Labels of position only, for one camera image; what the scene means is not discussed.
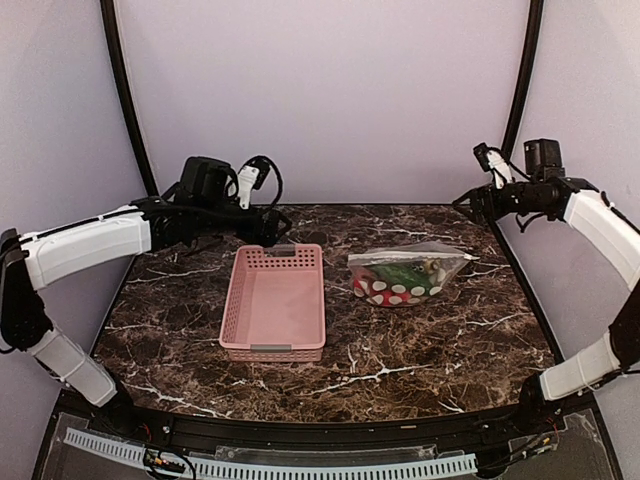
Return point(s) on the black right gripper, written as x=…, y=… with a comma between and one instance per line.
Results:
x=478, y=195

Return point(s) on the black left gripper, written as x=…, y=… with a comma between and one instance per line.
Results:
x=269, y=237

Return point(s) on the green cucumber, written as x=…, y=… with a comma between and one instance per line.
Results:
x=409, y=275

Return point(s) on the clear zip top bag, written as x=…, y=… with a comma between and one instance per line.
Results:
x=442, y=261

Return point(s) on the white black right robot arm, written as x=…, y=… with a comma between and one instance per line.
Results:
x=545, y=190

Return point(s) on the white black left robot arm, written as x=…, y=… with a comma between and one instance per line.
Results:
x=210, y=198

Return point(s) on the pink perforated plastic basket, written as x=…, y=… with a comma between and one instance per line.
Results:
x=275, y=305

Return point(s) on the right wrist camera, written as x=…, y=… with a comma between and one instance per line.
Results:
x=492, y=161

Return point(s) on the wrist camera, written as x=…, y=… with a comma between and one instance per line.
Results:
x=492, y=161
x=252, y=176

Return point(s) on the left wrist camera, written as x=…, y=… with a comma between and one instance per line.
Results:
x=252, y=176

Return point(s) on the black right corner post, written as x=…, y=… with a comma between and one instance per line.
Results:
x=524, y=76

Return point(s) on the black corner post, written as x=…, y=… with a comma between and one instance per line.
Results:
x=121, y=81
x=524, y=76

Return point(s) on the black front rail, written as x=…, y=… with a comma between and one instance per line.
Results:
x=485, y=432

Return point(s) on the white slotted cable duct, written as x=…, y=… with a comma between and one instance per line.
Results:
x=246, y=463

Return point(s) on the black left corner post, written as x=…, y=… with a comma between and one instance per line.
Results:
x=121, y=81

